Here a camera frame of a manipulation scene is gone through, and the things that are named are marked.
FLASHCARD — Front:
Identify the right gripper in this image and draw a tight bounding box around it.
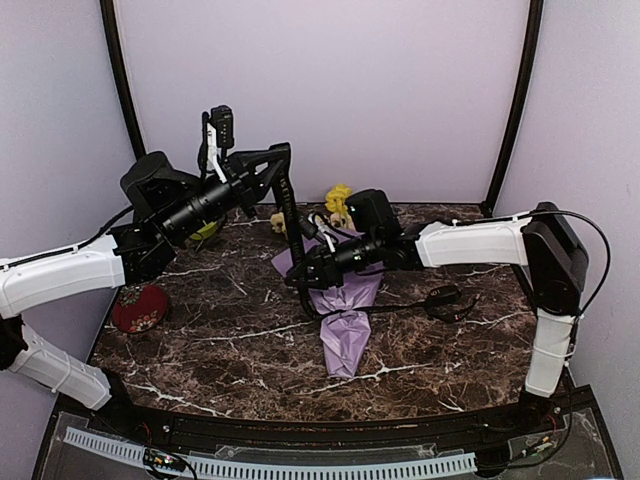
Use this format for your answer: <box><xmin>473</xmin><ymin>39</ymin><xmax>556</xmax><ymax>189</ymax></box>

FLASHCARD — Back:
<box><xmin>285</xmin><ymin>230</ymin><xmax>382</xmax><ymax>289</ymax></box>

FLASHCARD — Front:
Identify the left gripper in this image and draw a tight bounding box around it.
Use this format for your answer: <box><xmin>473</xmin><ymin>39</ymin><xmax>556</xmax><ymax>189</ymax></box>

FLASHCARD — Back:
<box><xmin>160</xmin><ymin>146</ymin><xmax>291</xmax><ymax>243</ymax></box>

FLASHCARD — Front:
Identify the pink wrapping paper sheet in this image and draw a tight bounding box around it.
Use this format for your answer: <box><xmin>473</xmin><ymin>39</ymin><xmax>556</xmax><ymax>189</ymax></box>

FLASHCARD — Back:
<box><xmin>270</xmin><ymin>229</ymin><xmax>384</xmax><ymax>379</ymax></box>

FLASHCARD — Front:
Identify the yellow daisy bunch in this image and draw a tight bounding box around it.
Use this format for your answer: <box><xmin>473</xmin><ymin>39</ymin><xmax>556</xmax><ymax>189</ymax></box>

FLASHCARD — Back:
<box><xmin>270</xmin><ymin>212</ymin><xmax>287</xmax><ymax>236</ymax></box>

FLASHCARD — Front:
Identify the yellow rose stem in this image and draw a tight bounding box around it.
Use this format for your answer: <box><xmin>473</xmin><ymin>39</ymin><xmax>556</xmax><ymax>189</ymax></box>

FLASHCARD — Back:
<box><xmin>325</xmin><ymin>184</ymin><xmax>352</xmax><ymax>215</ymax></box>

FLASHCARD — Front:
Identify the black printed ribbon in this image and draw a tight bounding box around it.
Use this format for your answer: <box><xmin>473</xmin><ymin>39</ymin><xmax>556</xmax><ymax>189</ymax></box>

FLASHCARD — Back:
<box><xmin>272</xmin><ymin>172</ymin><xmax>479</xmax><ymax>324</ymax></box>

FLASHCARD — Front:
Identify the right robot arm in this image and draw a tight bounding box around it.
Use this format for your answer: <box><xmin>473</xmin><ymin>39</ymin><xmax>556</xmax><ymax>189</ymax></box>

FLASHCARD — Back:
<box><xmin>274</xmin><ymin>190</ymin><xmax>590</xmax><ymax>434</ymax></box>

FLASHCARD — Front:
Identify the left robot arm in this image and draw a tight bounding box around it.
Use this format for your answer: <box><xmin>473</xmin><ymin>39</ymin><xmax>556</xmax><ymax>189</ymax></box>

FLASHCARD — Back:
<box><xmin>1</xmin><ymin>105</ymin><xmax>291</xmax><ymax>436</ymax></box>

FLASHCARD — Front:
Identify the green plastic bowl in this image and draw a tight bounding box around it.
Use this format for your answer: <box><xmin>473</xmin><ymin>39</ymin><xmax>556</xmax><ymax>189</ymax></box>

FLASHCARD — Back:
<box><xmin>190</xmin><ymin>219</ymin><xmax>225</xmax><ymax>241</ymax></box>

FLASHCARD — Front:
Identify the red floral dish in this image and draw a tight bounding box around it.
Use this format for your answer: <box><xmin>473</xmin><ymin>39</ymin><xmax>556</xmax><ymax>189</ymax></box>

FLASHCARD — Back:
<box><xmin>112</xmin><ymin>285</ymin><xmax>169</xmax><ymax>334</ymax></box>

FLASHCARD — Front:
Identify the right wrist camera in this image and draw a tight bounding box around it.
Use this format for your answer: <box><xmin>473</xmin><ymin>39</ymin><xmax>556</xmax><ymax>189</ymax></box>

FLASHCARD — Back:
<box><xmin>345</xmin><ymin>189</ymin><xmax>402</xmax><ymax>238</ymax></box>

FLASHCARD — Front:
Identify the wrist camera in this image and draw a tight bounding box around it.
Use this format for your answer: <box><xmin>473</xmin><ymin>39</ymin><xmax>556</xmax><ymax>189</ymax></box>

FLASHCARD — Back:
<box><xmin>120</xmin><ymin>151</ymin><xmax>200</xmax><ymax>218</ymax></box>
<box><xmin>345</xmin><ymin>189</ymin><xmax>402</xmax><ymax>238</ymax></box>

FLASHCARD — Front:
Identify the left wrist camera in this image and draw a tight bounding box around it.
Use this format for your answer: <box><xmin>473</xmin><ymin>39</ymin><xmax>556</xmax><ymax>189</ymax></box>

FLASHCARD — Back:
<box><xmin>120</xmin><ymin>151</ymin><xmax>200</xmax><ymax>218</ymax></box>

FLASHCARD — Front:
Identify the left black frame post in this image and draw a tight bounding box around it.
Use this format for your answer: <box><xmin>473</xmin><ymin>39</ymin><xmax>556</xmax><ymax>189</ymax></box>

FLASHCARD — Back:
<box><xmin>99</xmin><ymin>0</ymin><xmax>146</xmax><ymax>160</ymax></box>

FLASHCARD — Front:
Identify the black frame post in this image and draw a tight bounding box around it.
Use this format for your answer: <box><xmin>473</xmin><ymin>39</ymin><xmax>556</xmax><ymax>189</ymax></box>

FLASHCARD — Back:
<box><xmin>480</xmin><ymin>0</ymin><xmax>544</xmax><ymax>217</ymax></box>
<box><xmin>99</xmin><ymin>0</ymin><xmax>146</xmax><ymax>160</ymax></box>

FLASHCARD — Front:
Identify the white slotted cable duct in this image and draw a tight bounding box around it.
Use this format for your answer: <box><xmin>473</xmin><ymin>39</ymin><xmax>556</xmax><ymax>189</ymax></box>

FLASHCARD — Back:
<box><xmin>63</xmin><ymin>427</ymin><xmax>478</xmax><ymax>479</ymax></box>

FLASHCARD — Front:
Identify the black front rail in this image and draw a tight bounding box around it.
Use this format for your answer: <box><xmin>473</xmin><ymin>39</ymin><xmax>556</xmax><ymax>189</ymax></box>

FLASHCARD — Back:
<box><xmin>54</xmin><ymin>387</ymin><xmax>596</xmax><ymax>454</ymax></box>

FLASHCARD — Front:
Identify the right black frame post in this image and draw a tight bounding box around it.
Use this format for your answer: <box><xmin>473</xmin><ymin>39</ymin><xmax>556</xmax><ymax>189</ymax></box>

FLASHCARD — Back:
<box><xmin>480</xmin><ymin>0</ymin><xmax>544</xmax><ymax>217</ymax></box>

